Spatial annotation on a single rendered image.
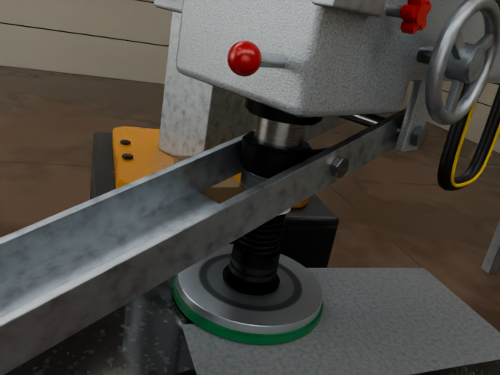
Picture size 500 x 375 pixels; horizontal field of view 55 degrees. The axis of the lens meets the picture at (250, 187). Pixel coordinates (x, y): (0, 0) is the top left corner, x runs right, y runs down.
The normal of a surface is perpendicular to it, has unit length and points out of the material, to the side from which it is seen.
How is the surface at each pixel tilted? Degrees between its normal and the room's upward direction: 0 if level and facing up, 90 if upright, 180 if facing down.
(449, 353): 0
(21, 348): 90
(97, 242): 16
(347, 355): 0
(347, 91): 90
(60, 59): 90
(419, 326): 0
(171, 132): 90
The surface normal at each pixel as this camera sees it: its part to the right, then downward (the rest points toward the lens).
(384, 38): 0.68, 0.36
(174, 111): -0.68, 0.15
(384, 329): 0.17, -0.92
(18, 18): 0.29, 0.39
